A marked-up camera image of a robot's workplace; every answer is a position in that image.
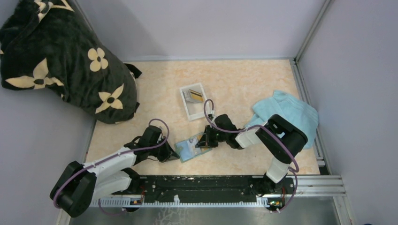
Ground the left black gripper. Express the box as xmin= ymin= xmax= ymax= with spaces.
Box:
xmin=149 ymin=136 xmax=180 ymax=163

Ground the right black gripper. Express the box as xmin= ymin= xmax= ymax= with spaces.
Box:
xmin=196 ymin=125 xmax=228 ymax=149

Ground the white credit card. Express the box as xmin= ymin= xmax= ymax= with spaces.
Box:
xmin=187 ymin=137 xmax=200 ymax=148

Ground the translucent white plastic bin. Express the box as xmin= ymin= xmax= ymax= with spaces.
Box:
xmin=179 ymin=82 xmax=207 ymax=121

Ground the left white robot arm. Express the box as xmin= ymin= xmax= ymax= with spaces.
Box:
xmin=50 ymin=125 xmax=180 ymax=218

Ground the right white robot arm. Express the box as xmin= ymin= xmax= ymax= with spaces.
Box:
xmin=195 ymin=114 xmax=308 ymax=193

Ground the light blue towel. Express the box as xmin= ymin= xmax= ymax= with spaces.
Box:
xmin=245 ymin=90 xmax=319 ymax=149

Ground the black floral blanket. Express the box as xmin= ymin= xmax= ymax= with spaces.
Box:
xmin=0 ymin=0 xmax=141 ymax=124

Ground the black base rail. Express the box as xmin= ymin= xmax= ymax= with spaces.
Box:
xmin=116 ymin=175 xmax=294 ymax=203

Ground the aluminium frame rail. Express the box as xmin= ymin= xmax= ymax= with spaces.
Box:
xmin=64 ymin=174 xmax=346 ymax=209

